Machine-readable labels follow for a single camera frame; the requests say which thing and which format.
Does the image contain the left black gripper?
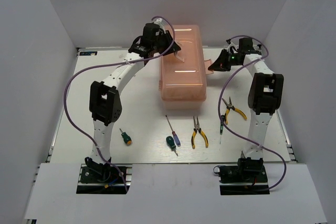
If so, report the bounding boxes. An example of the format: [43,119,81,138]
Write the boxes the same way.
[152,29,182,56]

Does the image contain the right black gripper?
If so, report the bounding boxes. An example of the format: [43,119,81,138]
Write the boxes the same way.
[209,48,242,71]

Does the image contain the pink plastic toolbox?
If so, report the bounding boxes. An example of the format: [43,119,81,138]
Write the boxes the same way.
[159,25,214,110]

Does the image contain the small yellow pliers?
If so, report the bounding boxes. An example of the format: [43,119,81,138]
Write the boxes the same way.
[222,97,247,125]

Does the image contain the black green precision screwdriver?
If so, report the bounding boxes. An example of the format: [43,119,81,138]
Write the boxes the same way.
[219,115,225,145]

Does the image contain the yellow long nose pliers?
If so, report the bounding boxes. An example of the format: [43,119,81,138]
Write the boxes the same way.
[191,116,209,149]

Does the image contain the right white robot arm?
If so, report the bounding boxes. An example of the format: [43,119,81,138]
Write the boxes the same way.
[208,35,284,182]

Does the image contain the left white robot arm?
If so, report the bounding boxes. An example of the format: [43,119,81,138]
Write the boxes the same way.
[85,18,181,182]

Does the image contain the stubby green grey screwdriver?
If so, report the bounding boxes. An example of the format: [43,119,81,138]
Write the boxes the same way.
[166,136,178,156]

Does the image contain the stubby green orange screwdriver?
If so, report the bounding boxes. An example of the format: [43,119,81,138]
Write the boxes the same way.
[119,129,132,146]

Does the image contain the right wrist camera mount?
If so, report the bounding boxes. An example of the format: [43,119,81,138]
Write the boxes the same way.
[226,39,238,54]

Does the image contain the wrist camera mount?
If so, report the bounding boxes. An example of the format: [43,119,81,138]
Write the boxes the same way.
[151,17,169,34]
[226,39,238,54]

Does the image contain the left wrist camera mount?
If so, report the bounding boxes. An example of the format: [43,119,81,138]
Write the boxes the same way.
[151,17,169,34]

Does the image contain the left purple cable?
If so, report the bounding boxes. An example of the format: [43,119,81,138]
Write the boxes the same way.
[64,15,176,193]

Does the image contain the purple cable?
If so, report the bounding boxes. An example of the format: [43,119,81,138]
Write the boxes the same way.
[217,35,287,190]
[64,15,176,193]

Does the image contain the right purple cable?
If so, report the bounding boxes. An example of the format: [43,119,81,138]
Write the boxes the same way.
[217,35,287,190]

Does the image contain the blue red handled screwdriver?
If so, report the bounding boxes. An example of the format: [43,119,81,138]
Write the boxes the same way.
[165,115,181,147]

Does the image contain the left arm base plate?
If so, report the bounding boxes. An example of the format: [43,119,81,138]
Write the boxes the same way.
[76,165,132,195]

